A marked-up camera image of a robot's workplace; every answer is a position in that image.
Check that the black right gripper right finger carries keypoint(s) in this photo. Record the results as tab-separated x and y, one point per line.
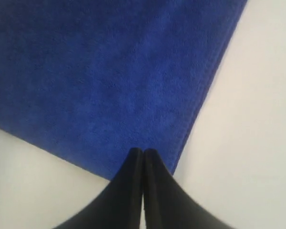
166	205

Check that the blue microfiber towel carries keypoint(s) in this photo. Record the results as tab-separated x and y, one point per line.
87	80

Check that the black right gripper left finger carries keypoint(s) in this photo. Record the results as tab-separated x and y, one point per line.
119	205

